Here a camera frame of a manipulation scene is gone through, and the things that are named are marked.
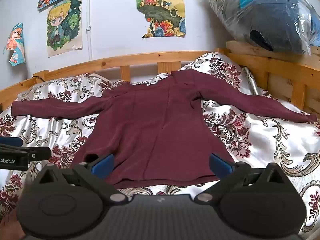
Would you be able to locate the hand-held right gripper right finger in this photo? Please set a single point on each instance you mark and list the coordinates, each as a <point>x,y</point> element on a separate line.
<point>220,166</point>

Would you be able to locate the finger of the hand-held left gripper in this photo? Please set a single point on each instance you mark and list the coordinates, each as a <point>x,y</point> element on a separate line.
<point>37,153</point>
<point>10,140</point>

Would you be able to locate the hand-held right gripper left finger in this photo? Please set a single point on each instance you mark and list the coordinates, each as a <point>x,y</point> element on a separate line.
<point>103,166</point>

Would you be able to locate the maroon long-sleeved top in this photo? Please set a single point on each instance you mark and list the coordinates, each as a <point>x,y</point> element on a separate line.
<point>155,130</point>

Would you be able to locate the white floral satin blanket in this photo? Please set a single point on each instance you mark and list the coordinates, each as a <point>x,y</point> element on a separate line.
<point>262,140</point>

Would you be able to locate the wooden plank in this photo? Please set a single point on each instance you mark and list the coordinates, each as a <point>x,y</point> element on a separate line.
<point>275,52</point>

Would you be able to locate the dark plush toy in plastic bag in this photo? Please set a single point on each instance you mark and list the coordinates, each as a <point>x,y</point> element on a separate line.
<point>270,17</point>

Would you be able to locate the small orange-haired cartoon wall poster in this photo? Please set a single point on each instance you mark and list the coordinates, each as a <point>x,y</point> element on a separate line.
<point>16,45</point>

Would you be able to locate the wooden bed frame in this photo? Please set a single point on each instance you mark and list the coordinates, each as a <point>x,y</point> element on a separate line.
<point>112,61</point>

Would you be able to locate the blond cartoon child wall poster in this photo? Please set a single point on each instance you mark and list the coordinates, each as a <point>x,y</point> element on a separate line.
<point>63,27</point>

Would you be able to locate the white wall pipe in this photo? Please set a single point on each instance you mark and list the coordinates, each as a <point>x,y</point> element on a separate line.
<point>89,25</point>

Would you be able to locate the landscape drawing wall poster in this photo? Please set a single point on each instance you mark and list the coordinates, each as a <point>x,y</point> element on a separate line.
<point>160,10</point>

